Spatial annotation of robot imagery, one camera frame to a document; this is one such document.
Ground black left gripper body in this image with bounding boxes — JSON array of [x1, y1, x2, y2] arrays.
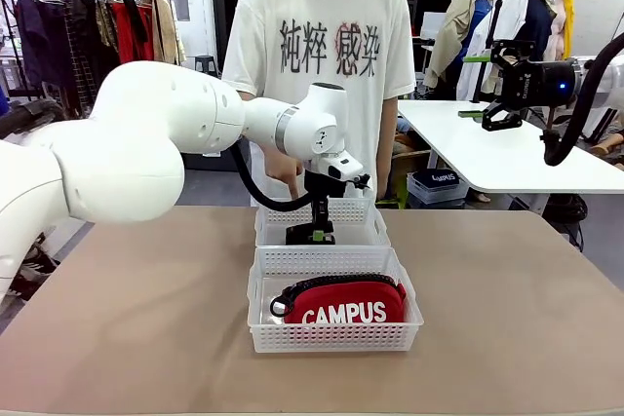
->
[[304, 170, 345, 204]]

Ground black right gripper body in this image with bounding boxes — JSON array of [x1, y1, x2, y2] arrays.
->
[[503, 57, 580, 109]]

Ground black stapler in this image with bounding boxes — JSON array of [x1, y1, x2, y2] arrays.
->
[[285, 224, 337, 246]]

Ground red Campus zip pouch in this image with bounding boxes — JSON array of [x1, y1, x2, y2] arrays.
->
[[269, 275, 409, 325]]

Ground person's right forearm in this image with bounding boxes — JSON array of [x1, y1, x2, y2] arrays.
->
[[249, 140, 282, 176]]

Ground person's left forearm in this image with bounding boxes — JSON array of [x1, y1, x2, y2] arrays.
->
[[377, 97, 400, 188]]

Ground person's right hand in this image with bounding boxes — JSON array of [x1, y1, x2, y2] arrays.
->
[[265, 156, 306, 204]]

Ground white perforated plastic basket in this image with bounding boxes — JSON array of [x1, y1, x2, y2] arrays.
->
[[247, 246, 425, 354], [253, 196, 394, 249]]

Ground black stand pole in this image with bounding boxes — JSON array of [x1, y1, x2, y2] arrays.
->
[[480, 0, 506, 95]]

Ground white table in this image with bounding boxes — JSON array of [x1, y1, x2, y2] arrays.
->
[[397, 99, 624, 215]]

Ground figure in yellow garment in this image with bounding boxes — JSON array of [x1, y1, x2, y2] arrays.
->
[[528, 0, 577, 64]]

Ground mannequin in beige jacket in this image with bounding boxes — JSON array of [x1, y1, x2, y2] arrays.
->
[[422, 0, 496, 101]]

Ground clear bin with navy pouch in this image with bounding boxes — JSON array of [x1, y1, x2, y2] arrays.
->
[[406, 170, 467, 207]]

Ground black bag under table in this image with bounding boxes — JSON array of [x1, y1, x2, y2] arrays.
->
[[541, 194, 586, 251]]

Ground person in white printed T-shirt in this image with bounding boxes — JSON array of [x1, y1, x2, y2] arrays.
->
[[221, 0, 418, 210]]

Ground black stool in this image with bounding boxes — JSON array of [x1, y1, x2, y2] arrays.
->
[[193, 54, 216, 80]]

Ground beige hanging coat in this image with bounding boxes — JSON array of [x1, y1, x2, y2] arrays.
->
[[151, 0, 188, 66]]

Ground red hanging garment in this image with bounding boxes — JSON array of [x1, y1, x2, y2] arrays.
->
[[111, 0, 156, 66]]

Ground leopard print hanging garment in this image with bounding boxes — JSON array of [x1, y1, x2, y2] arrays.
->
[[95, 0, 118, 55]]

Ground seated person's legs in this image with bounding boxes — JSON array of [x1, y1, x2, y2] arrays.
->
[[7, 233, 62, 300]]

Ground navy hanging garment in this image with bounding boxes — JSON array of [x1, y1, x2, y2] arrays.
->
[[13, 0, 69, 91]]

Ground black metal clothes rack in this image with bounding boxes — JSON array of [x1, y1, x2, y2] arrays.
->
[[0, 0, 175, 105]]

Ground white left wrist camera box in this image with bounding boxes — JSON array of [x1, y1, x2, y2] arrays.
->
[[319, 152, 366, 182]]

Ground left wrist camera mount bracket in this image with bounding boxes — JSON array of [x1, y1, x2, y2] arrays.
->
[[346, 172, 372, 192]]

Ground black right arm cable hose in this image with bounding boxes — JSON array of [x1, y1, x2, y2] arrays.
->
[[538, 31, 624, 168]]

